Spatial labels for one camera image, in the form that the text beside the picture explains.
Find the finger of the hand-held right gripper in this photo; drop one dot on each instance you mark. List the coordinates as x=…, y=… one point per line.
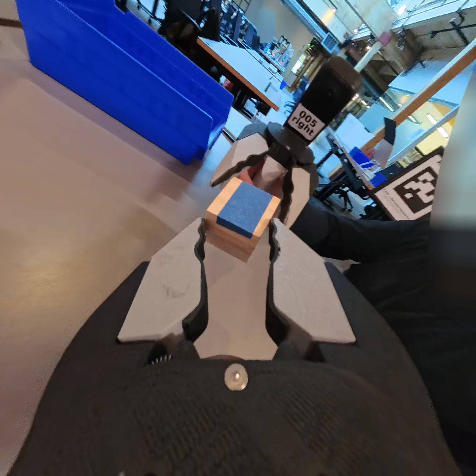
x=299, y=193
x=238, y=156

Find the blue storage box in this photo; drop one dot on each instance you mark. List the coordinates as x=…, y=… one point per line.
x=359, y=154

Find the wall air vent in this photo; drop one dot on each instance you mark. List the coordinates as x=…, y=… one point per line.
x=330, y=42

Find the long white desk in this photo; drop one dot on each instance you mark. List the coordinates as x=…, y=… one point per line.
x=238, y=63

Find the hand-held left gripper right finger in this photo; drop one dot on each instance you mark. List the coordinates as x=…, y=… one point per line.
x=308, y=297

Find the person's right hand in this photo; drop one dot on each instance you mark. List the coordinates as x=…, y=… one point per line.
x=249, y=174

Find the wooden cube with blue tape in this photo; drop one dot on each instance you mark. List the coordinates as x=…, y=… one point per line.
x=243, y=210

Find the black office chair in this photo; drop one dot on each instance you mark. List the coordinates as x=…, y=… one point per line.
x=186, y=26

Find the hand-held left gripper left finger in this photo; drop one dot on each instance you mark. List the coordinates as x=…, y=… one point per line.
x=163, y=297

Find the black white coded sign board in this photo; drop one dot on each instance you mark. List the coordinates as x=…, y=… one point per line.
x=416, y=186

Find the blue plastic bin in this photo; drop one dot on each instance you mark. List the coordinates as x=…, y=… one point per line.
x=122, y=81

